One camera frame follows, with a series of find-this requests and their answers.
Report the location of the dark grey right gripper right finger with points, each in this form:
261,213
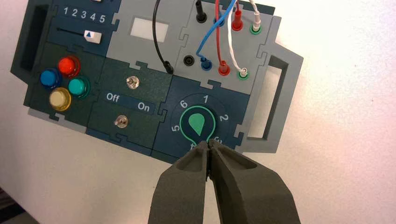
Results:
250,198

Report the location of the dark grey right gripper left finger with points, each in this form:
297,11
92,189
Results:
181,198

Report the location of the dark rotary knob green pointer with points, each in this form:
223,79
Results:
197,122

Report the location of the blue grey task board panel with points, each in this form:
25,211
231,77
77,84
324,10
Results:
145,102

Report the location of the teal push button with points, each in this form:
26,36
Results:
77,87

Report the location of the yellow push button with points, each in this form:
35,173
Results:
59,99

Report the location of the red push button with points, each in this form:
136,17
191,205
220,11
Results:
68,65

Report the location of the blue push button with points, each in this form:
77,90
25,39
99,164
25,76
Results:
48,78

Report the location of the white slider knob blue arrow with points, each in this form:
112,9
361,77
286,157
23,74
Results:
92,36

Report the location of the metal toggle switch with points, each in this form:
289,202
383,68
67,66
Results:
120,121
132,82

